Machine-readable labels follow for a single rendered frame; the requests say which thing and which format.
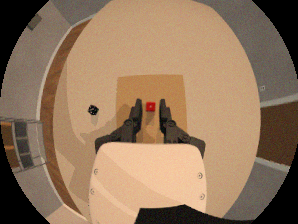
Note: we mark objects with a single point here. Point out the red die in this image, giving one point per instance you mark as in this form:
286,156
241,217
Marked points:
150,106

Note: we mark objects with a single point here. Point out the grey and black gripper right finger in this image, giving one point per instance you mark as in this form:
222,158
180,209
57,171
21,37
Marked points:
172,133

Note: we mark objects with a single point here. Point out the tan square mat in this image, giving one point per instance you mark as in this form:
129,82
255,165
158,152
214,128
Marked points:
151,88

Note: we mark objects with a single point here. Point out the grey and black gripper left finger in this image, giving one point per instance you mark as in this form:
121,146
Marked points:
127,132

